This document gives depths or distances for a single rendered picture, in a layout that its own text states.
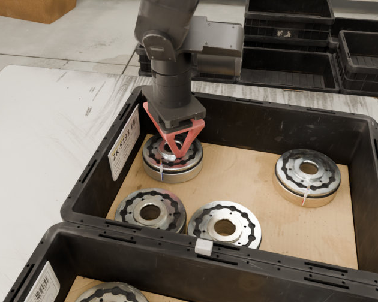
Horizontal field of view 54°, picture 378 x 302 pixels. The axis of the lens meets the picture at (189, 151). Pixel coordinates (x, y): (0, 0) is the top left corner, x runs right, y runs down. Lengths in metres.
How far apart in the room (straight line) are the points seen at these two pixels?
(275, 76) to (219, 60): 1.28
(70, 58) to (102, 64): 0.25
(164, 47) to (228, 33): 0.09
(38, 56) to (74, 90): 1.77
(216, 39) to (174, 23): 0.08
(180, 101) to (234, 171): 0.17
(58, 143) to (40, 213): 0.21
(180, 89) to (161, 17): 0.15
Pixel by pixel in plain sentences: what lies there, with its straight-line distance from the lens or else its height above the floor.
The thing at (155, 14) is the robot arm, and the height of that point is 1.13.
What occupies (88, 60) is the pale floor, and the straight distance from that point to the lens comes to 2.71.
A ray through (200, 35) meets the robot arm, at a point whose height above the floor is 1.08.
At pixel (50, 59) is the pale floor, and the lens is 2.80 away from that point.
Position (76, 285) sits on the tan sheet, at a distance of 0.54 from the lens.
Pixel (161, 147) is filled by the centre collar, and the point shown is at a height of 0.87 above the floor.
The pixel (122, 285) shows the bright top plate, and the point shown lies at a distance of 0.49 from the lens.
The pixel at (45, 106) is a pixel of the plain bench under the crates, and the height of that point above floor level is 0.70.
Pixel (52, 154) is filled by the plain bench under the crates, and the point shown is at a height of 0.70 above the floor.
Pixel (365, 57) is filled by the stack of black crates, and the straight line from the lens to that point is 1.81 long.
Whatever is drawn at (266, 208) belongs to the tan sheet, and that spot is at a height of 0.83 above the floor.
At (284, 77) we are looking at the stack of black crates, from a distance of 1.77.
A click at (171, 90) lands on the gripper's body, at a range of 0.53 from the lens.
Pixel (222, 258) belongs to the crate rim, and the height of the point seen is 0.93.
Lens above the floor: 1.29
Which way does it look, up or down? 43 degrees down
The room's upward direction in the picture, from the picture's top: straight up
